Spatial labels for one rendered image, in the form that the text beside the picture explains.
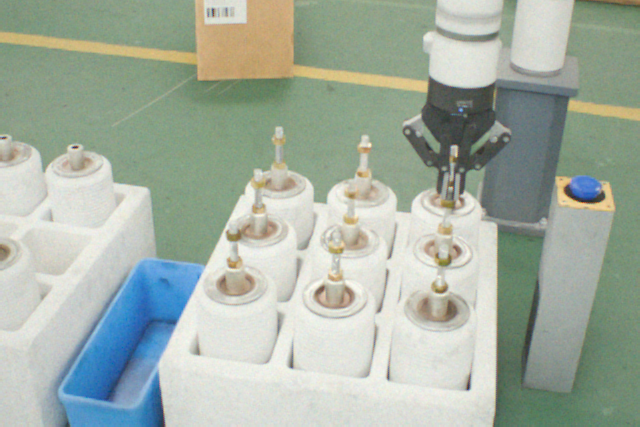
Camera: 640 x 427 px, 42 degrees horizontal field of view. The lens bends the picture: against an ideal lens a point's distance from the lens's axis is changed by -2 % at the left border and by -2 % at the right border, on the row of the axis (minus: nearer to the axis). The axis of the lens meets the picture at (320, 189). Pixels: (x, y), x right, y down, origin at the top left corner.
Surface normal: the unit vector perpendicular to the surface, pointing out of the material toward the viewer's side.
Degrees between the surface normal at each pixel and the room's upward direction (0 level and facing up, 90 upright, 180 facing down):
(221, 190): 0
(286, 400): 90
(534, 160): 90
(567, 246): 90
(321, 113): 0
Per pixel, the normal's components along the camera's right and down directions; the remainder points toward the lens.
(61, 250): -0.22, 0.50
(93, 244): 0.02, -0.86
